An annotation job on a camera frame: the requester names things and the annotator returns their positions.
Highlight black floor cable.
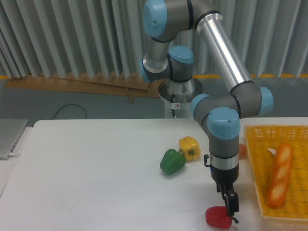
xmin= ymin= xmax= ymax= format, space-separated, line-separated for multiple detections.
xmin=50 ymin=103 xmax=87 ymax=120

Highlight red bell pepper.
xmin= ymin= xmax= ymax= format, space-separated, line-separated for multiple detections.
xmin=205 ymin=206 xmax=239 ymax=229

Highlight toy baguette bread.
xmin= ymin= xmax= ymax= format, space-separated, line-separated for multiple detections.
xmin=266 ymin=142 xmax=293 ymax=209

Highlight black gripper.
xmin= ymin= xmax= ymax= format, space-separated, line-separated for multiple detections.
xmin=210 ymin=166 xmax=239 ymax=217

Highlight yellow bell pepper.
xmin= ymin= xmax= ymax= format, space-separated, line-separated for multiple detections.
xmin=179 ymin=136 xmax=201 ymax=162

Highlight silver laptop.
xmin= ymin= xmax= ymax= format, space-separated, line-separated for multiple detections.
xmin=0 ymin=118 xmax=28 ymax=160

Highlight green bell pepper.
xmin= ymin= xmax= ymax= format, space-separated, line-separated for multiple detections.
xmin=160 ymin=149 xmax=186 ymax=176

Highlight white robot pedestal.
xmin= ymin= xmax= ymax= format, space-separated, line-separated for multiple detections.
xmin=158 ymin=78 xmax=204 ymax=118

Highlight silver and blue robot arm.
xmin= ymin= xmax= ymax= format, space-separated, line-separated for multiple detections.
xmin=139 ymin=0 xmax=273 ymax=217

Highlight flat brown cardboard sheet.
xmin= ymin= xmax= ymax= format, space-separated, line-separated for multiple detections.
xmin=5 ymin=71 xmax=163 ymax=103

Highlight brown egg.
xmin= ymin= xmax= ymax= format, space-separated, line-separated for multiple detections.
xmin=239 ymin=143 xmax=247 ymax=159

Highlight yellow woven basket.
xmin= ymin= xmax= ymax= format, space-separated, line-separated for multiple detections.
xmin=244 ymin=125 xmax=308 ymax=222

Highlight white tag in basket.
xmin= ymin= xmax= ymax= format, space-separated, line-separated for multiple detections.
xmin=267 ymin=148 xmax=277 ymax=156

